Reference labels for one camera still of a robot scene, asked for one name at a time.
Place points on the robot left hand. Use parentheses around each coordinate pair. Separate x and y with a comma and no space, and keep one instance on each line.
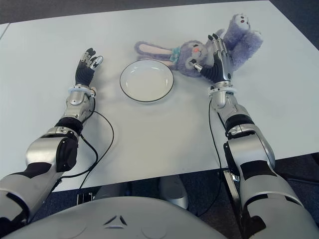
(84,72)

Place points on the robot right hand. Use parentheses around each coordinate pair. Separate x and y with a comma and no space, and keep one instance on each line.
(220,67)

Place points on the purple plush bunny doll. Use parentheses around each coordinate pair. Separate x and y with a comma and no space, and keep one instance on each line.
(184,53)

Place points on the robot right arm silver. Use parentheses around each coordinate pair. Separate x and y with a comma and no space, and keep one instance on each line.
(251,154)

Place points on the robot left arm silver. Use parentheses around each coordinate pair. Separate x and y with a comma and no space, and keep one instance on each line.
(42,152)

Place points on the white plate black rim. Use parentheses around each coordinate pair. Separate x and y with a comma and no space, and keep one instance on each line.
(147,84)

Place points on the black metal table leg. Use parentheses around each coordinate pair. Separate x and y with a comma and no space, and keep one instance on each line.
(86,197)
(230,184)

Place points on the silver robot left leg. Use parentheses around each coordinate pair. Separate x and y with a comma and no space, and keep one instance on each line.
(112,191)

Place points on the grey robot torso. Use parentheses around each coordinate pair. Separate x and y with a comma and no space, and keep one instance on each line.
(119,219)

